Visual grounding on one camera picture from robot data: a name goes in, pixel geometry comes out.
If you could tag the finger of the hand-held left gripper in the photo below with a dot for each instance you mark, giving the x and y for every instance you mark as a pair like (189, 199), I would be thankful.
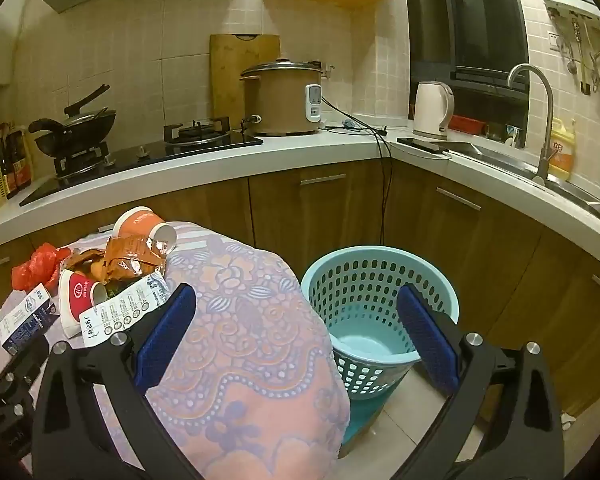
(22, 362)

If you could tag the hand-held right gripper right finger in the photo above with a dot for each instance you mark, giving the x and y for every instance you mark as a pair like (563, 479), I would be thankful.
(427, 340)

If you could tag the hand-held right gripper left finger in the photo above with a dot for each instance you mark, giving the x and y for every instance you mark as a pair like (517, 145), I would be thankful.
(165, 335)

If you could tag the light blue plastic basket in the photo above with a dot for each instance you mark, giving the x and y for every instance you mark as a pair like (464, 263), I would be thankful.
(380, 285)

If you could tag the orange snack wrapper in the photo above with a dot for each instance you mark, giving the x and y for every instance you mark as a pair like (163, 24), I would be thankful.
(130, 257)

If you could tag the blue and white carton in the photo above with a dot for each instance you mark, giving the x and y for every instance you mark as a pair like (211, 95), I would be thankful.
(22, 317)

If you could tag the red plastic bag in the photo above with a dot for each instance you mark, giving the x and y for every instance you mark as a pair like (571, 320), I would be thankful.
(35, 267)

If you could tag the floral pink cloth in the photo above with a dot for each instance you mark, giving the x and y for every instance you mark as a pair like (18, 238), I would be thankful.
(250, 340)

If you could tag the red and white paper cup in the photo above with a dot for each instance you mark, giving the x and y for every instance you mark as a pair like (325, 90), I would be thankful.
(77, 292)

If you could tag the teal plastic tray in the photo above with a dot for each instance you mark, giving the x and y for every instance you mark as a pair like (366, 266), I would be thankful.
(365, 415)

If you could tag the orange paper cup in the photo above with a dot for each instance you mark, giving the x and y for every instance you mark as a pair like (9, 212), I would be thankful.
(140, 225)

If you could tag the dark sauce bottle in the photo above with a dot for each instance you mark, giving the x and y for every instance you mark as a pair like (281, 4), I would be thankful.
(22, 165)
(7, 170)

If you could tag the black gas stove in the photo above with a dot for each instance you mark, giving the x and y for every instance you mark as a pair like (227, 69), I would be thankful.
(145, 152)

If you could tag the black phone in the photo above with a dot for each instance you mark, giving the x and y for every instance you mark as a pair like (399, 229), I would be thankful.
(420, 145)

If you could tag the steel sink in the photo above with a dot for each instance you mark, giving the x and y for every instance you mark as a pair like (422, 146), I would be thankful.
(505, 160)

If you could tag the red box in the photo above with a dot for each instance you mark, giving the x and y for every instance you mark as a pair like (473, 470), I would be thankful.
(467, 124)

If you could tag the black wok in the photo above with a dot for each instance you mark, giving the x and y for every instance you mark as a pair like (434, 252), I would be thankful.
(80, 127)

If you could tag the yellow detergent bottle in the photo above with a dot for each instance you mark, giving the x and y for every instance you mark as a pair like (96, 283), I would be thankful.
(562, 152)

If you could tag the white electric kettle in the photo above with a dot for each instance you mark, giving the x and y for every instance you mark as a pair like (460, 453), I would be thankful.
(430, 107)

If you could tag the steel faucet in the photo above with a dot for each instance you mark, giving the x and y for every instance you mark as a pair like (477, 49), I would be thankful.
(547, 125)

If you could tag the brown rice cooker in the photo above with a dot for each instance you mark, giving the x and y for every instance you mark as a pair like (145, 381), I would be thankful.
(280, 102)

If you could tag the white power meter plug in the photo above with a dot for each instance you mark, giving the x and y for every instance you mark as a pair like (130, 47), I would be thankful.
(313, 102)

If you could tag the wooden cutting board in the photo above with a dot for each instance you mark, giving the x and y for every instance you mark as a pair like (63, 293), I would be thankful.
(227, 75)

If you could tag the dark window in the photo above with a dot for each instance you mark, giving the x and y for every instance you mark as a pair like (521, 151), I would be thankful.
(475, 25)

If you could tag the hanging kitchen utensils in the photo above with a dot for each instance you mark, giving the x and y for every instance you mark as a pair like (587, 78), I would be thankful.
(585, 60)

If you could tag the white wall socket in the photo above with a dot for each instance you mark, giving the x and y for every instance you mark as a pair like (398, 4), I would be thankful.
(554, 41)

